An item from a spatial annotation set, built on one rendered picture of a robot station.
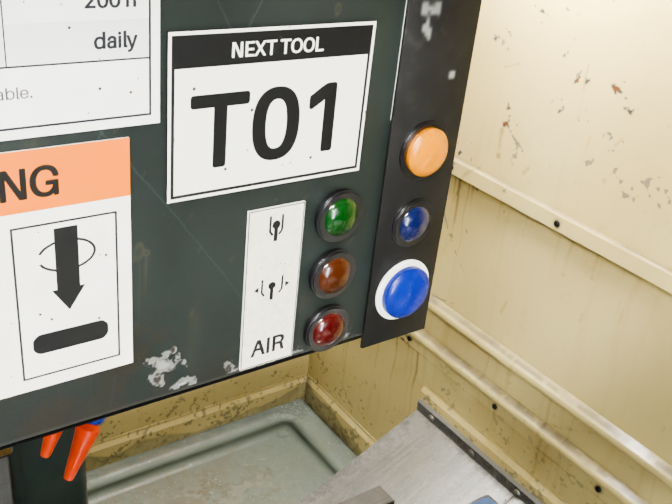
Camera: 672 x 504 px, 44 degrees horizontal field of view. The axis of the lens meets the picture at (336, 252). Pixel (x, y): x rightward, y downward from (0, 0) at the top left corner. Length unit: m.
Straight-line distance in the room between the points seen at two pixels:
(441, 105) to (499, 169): 0.97
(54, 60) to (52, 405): 0.15
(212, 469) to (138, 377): 1.53
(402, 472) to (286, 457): 0.41
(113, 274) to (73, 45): 0.10
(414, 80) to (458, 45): 0.03
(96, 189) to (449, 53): 0.18
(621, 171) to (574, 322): 0.26
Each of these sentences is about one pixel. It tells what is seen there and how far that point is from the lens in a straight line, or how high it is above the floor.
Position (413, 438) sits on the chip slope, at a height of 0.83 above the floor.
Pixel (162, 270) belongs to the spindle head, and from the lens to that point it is 0.36.
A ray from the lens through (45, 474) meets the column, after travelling 1.34.
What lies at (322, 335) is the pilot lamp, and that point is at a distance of 0.43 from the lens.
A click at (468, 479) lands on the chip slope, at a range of 1.59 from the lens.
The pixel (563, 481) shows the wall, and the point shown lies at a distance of 1.48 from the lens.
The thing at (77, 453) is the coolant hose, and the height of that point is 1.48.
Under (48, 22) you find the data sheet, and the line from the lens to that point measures 0.31.
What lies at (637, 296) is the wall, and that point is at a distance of 1.26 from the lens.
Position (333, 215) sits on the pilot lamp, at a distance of 0.39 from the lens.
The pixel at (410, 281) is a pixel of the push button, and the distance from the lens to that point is 0.44.
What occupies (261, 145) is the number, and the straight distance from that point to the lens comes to 0.36.
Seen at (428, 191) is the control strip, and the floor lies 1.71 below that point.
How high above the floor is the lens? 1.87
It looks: 27 degrees down
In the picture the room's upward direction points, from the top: 6 degrees clockwise
